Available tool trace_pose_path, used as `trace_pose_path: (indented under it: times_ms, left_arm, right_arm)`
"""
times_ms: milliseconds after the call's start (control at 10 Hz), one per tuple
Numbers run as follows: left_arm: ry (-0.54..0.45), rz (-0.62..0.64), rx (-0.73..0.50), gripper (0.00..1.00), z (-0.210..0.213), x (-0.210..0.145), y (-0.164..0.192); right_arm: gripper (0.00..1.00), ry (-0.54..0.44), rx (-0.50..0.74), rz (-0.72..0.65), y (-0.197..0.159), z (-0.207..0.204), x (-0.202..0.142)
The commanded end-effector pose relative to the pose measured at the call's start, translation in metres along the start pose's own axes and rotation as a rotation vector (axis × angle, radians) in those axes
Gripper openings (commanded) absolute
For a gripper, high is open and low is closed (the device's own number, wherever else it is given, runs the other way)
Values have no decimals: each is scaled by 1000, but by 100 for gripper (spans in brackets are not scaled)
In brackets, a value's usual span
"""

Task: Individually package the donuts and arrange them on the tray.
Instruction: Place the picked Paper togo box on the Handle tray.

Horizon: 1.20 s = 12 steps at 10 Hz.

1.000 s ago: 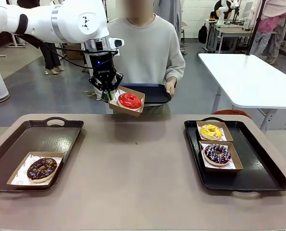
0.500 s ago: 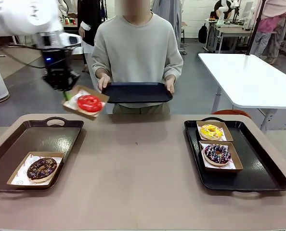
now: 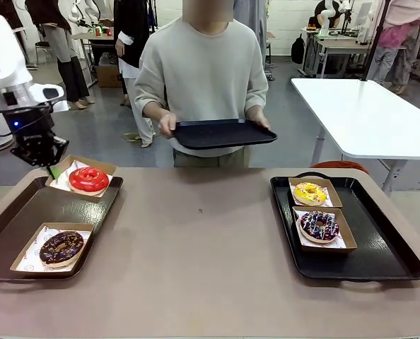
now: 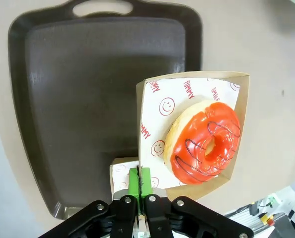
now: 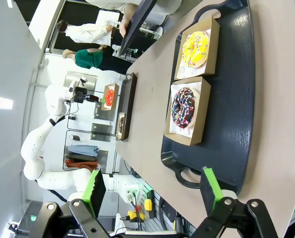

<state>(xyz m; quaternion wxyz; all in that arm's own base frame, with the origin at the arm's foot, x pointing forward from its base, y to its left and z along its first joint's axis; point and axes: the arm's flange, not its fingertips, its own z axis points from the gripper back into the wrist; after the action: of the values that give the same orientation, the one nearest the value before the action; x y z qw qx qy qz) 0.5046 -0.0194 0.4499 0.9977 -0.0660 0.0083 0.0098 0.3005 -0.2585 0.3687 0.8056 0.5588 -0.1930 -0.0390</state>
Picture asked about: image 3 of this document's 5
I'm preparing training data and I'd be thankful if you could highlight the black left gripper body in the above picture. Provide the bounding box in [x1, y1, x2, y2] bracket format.
[1, 105, 56, 150]

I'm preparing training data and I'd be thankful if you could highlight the red glazed donut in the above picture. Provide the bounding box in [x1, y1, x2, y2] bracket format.
[68, 167, 110, 195]

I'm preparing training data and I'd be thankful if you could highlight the brown cardboard donut box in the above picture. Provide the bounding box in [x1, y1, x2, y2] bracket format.
[45, 154, 118, 203]
[288, 177, 344, 208]
[9, 222, 95, 278]
[291, 206, 358, 254]

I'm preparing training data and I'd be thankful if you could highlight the chocolate donut with nut bits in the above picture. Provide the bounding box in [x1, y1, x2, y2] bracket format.
[39, 230, 85, 267]

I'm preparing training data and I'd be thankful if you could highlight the dark blue serving tray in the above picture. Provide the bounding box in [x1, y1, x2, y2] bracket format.
[170, 119, 279, 152]

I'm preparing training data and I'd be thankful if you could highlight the yellow sprinkled donut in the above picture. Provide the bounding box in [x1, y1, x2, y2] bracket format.
[293, 182, 327, 206]

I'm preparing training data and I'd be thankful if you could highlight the dark chocolate drizzled donut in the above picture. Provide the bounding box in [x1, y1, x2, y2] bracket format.
[297, 210, 340, 243]

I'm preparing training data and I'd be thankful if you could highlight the person's right forearm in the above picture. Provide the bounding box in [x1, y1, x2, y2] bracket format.
[135, 91, 170, 121]

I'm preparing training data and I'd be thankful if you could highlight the person's left forearm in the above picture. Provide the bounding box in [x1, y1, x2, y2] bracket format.
[244, 90, 269, 117]

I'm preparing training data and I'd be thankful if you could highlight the large brown serving tray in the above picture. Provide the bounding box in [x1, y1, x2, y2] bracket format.
[0, 175, 125, 291]

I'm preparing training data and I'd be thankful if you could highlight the person's right hand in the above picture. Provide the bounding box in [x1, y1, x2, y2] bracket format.
[158, 112, 178, 139]

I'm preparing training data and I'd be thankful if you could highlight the person's left hand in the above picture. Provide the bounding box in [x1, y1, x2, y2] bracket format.
[247, 112, 272, 129]

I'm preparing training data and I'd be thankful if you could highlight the person in brown top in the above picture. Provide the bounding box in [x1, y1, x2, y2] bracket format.
[25, 0, 95, 110]

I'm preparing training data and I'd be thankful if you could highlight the cardboard storage box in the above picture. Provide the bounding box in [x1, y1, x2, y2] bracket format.
[95, 52, 122, 88]

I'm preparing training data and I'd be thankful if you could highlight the person in black top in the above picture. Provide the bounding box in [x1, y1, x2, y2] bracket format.
[114, 0, 158, 149]

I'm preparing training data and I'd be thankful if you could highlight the person in beige sweater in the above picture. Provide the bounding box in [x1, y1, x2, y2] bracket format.
[134, 0, 270, 169]

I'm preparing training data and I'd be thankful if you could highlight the black backpack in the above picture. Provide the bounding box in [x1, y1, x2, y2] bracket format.
[290, 35, 306, 65]

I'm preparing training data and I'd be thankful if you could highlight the orange round stool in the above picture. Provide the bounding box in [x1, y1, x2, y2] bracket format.
[310, 160, 370, 176]

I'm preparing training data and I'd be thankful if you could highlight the grey workbench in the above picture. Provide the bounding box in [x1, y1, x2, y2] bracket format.
[301, 28, 377, 78]

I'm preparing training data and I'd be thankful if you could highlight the white table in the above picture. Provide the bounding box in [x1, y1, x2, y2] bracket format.
[290, 77, 420, 194]

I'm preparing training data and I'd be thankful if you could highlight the black stand pole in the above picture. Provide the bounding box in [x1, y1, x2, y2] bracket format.
[361, 0, 391, 82]

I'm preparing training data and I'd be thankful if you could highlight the person in pink top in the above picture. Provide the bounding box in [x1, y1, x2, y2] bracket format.
[367, 0, 420, 95]

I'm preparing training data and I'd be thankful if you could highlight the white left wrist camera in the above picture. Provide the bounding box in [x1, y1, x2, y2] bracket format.
[28, 83, 66, 104]

